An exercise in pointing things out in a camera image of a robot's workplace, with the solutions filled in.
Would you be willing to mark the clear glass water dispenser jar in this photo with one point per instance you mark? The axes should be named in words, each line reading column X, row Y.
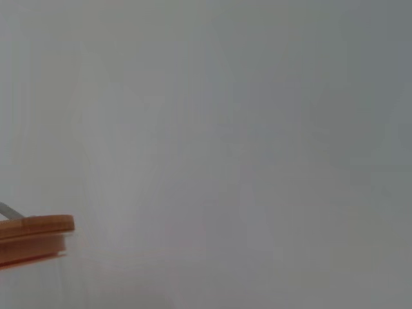
column 25, row 286

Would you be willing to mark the wooden dispenser lid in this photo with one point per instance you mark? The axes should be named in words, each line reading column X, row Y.
column 32, row 228

